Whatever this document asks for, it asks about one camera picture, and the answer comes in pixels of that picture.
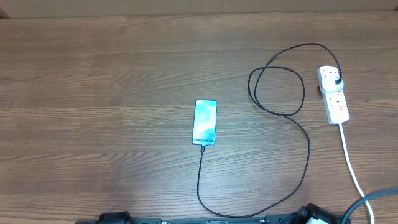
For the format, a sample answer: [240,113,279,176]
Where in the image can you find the white power strip cord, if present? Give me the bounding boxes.
[338,122,376,224]

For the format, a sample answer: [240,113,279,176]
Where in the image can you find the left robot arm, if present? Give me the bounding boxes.
[96,211,134,224]

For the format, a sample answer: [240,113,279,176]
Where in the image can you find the black USB charging cable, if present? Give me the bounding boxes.
[196,42,343,218]

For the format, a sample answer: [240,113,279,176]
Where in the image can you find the white charger adapter plug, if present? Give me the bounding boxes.
[320,78,344,94]

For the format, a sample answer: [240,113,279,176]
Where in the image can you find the white power strip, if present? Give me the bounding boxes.
[317,65,350,125]

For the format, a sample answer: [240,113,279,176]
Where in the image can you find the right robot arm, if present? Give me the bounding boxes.
[293,203,338,224]

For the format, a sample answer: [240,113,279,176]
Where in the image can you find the blue Galaxy smartphone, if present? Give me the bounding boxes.
[192,99,218,146]

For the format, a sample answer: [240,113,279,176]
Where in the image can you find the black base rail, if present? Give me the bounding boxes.
[74,213,352,224]

